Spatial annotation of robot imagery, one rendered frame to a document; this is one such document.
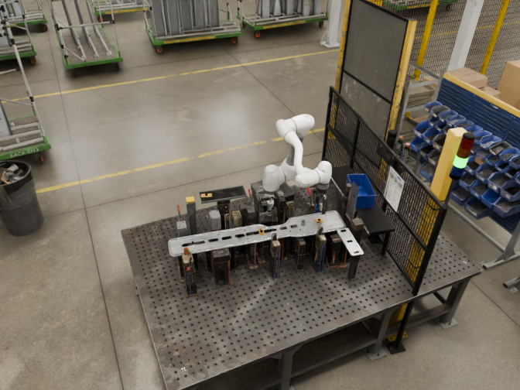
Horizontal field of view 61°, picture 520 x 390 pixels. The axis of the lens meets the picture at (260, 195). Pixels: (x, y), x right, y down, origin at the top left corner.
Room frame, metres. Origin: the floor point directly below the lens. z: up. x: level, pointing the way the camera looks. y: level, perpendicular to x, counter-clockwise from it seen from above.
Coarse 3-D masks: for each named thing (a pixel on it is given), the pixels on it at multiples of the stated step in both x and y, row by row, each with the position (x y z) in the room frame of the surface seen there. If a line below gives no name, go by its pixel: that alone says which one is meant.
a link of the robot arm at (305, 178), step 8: (288, 136) 3.01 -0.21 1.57; (296, 136) 3.01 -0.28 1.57; (296, 144) 2.93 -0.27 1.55; (296, 152) 2.83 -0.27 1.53; (296, 160) 2.74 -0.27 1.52; (296, 168) 2.67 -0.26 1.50; (304, 168) 2.63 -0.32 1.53; (296, 176) 2.56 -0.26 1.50; (304, 176) 2.55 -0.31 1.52; (312, 176) 2.56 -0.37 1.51; (296, 184) 2.54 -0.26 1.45; (304, 184) 2.52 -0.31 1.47; (312, 184) 2.54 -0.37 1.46
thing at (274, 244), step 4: (276, 240) 2.40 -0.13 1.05; (272, 244) 2.36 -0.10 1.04; (276, 244) 2.36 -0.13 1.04; (272, 248) 2.35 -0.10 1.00; (276, 248) 2.34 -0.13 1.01; (272, 252) 2.35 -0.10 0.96; (276, 252) 2.34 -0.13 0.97; (272, 256) 2.34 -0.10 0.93; (276, 256) 2.34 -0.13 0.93; (272, 260) 2.35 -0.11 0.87; (276, 260) 2.35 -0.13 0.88; (272, 264) 2.35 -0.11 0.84; (276, 264) 2.35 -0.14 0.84; (272, 268) 2.34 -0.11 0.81; (276, 268) 2.34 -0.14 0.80; (272, 272) 2.34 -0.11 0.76; (276, 272) 2.35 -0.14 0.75; (272, 276) 2.33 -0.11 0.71; (276, 276) 2.34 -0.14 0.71; (280, 276) 2.35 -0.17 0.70
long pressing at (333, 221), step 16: (256, 224) 2.61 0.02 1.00; (288, 224) 2.62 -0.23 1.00; (320, 224) 2.63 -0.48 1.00; (336, 224) 2.63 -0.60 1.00; (176, 240) 2.42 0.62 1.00; (192, 240) 2.43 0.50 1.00; (208, 240) 2.43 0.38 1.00; (224, 240) 2.43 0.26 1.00; (240, 240) 2.44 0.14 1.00; (256, 240) 2.44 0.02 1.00; (176, 256) 2.26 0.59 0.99
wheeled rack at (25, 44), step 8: (16, 0) 9.00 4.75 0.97; (24, 16) 8.19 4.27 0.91; (16, 40) 8.74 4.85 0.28; (24, 40) 8.65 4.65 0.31; (0, 48) 8.22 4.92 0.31; (8, 48) 8.28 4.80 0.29; (16, 48) 8.32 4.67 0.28; (24, 48) 8.31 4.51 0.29; (32, 48) 8.19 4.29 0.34; (0, 56) 7.91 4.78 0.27; (8, 56) 7.97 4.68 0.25; (24, 56) 8.09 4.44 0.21; (32, 56) 8.27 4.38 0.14
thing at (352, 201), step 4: (352, 184) 2.76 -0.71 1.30; (356, 184) 2.71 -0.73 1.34; (352, 188) 2.75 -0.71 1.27; (356, 188) 2.70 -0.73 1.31; (352, 192) 2.74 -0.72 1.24; (356, 192) 2.69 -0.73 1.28; (352, 196) 2.73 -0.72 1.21; (356, 196) 2.68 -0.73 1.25; (348, 200) 2.77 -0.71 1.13; (352, 200) 2.72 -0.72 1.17; (356, 200) 2.66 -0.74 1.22; (348, 204) 2.77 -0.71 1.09; (352, 204) 2.71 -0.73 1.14; (348, 208) 2.76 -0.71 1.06; (352, 208) 2.70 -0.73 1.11; (348, 212) 2.75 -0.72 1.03; (352, 212) 2.69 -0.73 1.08; (352, 216) 2.68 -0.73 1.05
